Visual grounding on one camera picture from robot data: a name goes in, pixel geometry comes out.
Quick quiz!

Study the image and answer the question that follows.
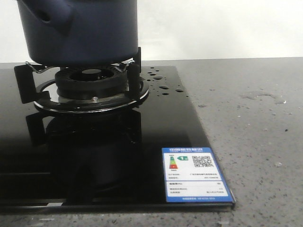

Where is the dark blue pot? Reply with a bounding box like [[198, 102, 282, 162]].
[[17, 0, 138, 67]]

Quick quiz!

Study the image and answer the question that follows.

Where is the black right pot support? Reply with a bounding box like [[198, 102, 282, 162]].
[[14, 47, 142, 104]]

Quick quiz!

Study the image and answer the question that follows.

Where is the black right gas burner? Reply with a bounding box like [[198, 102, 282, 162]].
[[34, 65, 149, 114]]

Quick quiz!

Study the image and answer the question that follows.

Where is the blue energy label sticker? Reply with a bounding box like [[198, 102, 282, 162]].
[[162, 147, 234, 203]]

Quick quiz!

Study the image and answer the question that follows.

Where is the black glass gas stove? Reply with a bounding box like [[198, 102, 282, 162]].
[[0, 66, 235, 213]]

